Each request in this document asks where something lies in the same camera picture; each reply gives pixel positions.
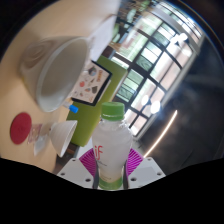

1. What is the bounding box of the beige ceramic cup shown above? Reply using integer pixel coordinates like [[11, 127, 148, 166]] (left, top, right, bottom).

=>
[[18, 35, 93, 114]]

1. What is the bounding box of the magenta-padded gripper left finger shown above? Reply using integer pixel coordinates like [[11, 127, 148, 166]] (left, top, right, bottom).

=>
[[57, 148, 101, 190]]

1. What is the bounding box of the group of pendant lamps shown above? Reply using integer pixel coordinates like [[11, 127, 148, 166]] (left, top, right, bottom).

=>
[[139, 31, 191, 116]]

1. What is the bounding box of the sticker-covered black laptop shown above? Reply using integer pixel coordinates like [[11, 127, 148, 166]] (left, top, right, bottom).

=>
[[70, 59, 113, 107]]

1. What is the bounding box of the small blue-capped bottle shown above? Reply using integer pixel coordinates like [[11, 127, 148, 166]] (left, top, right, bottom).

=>
[[62, 101, 80, 115]]

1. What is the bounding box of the long curved light strip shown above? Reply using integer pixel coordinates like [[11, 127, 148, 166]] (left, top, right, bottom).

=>
[[143, 109, 179, 159]]

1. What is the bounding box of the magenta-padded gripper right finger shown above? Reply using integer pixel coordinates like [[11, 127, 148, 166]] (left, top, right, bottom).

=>
[[124, 147, 167, 190]]

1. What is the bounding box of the white paper sheet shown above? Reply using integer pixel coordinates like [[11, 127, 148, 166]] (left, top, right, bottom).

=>
[[89, 14, 118, 63]]

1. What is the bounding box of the flat round red coaster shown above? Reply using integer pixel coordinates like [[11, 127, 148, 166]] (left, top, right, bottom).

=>
[[9, 112, 33, 146]]

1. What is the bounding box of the clear green-capped drink bottle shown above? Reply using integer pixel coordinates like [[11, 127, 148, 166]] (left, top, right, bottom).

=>
[[91, 101, 134, 191]]

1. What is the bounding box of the white bowl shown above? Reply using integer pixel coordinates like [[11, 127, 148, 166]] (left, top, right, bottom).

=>
[[49, 119, 79, 158]]

